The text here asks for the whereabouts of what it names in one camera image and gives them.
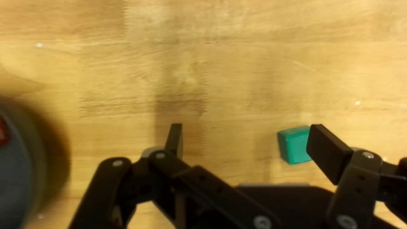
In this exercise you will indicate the black bowl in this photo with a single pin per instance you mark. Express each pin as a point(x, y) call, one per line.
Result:
point(20, 169)

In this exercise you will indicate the green block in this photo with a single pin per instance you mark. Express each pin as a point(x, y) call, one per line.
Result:
point(293, 144)

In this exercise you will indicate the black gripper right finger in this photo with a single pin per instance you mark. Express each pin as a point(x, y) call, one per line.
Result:
point(351, 169)

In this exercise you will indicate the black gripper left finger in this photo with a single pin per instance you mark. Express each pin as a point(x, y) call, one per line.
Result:
point(186, 186)

